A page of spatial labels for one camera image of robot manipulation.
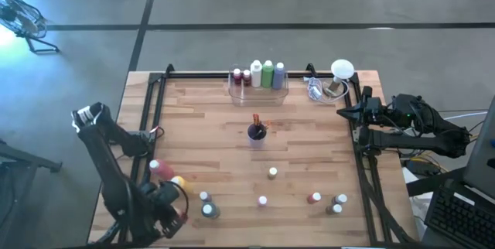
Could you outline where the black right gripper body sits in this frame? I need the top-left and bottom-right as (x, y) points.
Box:
(361, 100), (391, 126)

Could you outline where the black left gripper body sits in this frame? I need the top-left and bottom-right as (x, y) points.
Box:
(141, 181), (181, 227)

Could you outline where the large yellow paint bottle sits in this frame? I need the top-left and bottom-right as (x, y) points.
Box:
(169, 176), (193, 195)

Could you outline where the large red paint bottle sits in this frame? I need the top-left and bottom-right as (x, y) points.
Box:
(148, 159), (176, 180)

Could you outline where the large teal paint bottle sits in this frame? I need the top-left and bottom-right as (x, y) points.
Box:
(200, 201), (221, 220)

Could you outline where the large blue paint bottle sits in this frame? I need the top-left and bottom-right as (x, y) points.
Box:
(271, 62), (286, 90)

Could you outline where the large green paint bottle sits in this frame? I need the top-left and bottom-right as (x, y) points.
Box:
(261, 60), (275, 89)

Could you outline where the lilac plastic cup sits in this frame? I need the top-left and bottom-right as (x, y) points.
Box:
(247, 123), (268, 149)

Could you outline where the large white paint bottle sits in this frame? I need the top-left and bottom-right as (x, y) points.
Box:
(249, 60), (263, 88)

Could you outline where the white mushroom lamp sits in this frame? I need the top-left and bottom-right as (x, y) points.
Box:
(326, 59), (356, 97)

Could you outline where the white bag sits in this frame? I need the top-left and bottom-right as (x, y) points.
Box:
(401, 166), (430, 227)

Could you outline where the clear plastic bin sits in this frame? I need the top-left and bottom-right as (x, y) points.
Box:
(227, 65), (290, 107)

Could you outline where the computer monitor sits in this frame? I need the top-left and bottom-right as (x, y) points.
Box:
(462, 94), (495, 203)

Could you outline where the black keyboard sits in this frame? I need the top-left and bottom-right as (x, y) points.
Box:
(424, 179), (495, 249)

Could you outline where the black cart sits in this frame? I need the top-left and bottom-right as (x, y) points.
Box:
(0, 137), (63, 249)

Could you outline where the metal floor fan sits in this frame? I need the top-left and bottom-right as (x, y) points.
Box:
(0, 0), (61, 55)

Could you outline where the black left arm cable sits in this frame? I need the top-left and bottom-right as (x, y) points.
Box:
(169, 181), (190, 223)

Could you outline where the white cable bundle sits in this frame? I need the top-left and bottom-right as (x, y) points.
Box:
(305, 77), (351, 104)

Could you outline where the yellow floor cable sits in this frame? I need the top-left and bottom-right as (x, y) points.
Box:
(401, 132), (480, 173)

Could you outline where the white floor cable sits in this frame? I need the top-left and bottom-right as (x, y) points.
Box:
(442, 110), (489, 121)

